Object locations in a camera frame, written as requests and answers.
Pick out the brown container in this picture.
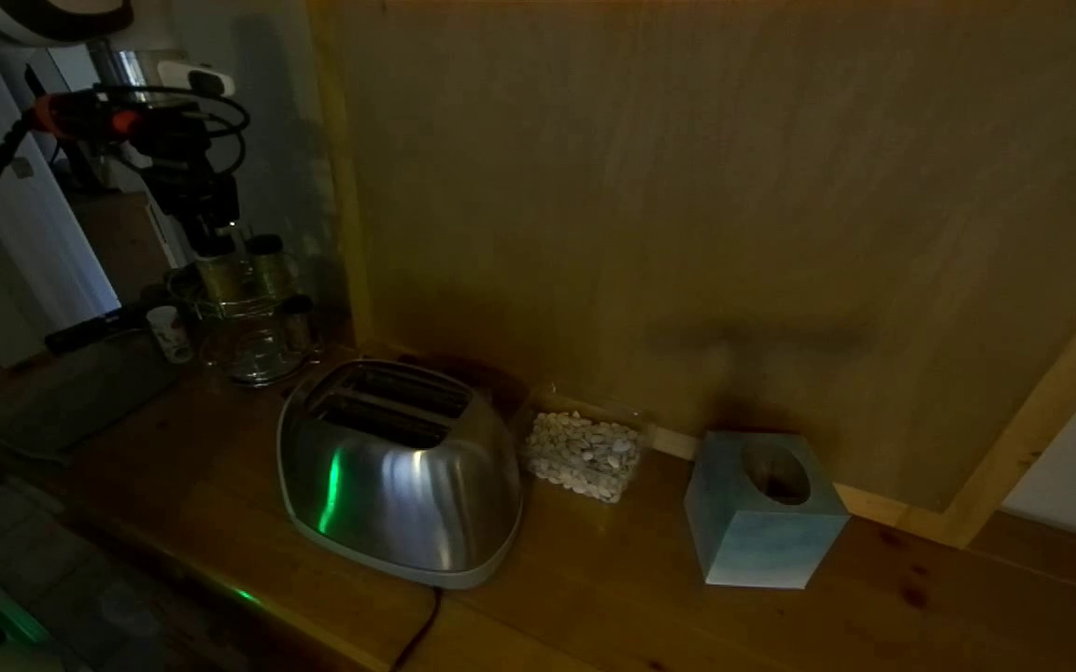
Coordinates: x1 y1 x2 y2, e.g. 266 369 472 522
198 264 253 315

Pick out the small white salt bottle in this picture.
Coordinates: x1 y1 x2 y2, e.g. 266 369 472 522
143 304 198 369

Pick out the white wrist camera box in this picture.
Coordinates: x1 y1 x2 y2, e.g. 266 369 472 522
150 60 238 104

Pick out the large wooden board panel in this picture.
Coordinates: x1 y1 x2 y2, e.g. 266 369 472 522
304 0 1076 553

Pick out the dark-lidded spice jar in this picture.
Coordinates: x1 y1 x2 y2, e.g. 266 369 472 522
250 231 296 306

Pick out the stainless steel toaster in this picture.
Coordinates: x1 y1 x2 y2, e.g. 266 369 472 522
274 354 525 593

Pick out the black cable with orange tape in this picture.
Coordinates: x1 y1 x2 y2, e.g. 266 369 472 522
0 82 253 218

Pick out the black flat tray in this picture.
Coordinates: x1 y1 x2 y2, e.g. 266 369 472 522
0 329 192 462

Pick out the black toaster power cable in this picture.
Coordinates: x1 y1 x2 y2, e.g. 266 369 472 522
390 585 446 672

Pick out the blue cube tissue box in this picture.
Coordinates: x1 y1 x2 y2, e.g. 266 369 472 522
679 430 852 593

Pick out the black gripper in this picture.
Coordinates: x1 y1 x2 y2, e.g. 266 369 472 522
138 130 250 264

